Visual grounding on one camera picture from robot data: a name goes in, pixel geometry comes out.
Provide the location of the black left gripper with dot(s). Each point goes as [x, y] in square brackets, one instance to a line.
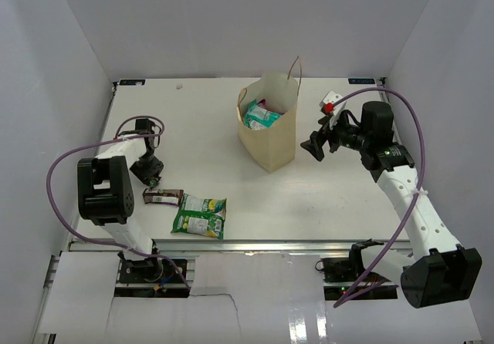
[155, 169]

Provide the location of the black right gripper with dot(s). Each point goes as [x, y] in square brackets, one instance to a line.
[314, 145]

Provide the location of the teal snack packet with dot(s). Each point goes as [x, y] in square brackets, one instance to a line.
[257, 117]

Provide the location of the red purple candy bag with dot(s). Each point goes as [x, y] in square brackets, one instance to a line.
[269, 107]

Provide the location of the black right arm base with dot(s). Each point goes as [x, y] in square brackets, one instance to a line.
[338, 276]

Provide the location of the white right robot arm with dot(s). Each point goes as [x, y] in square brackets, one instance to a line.
[440, 270]

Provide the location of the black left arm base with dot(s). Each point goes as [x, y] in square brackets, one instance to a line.
[146, 279]

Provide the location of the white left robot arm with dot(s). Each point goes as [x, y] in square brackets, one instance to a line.
[105, 193]

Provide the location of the brown paper bag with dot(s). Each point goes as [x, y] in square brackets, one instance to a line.
[274, 147]

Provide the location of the green candy bag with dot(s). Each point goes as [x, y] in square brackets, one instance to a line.
[204, 217]

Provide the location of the dark small candy packet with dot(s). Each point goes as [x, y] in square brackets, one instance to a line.
[153, 182]

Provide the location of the brown chocolate bar wrapper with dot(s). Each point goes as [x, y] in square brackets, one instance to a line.
[163, 196]

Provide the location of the blue right table label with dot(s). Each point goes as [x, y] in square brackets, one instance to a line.
[361, 81]

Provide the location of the blue table label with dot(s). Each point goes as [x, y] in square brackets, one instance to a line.
[361, 81]
[131, 82]

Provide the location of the blue left table label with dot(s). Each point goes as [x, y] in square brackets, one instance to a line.
[131, 82]

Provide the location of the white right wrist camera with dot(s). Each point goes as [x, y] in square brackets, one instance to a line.
[331, 106]

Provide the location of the aluminium front table rail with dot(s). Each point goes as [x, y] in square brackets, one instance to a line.
[201, 246]

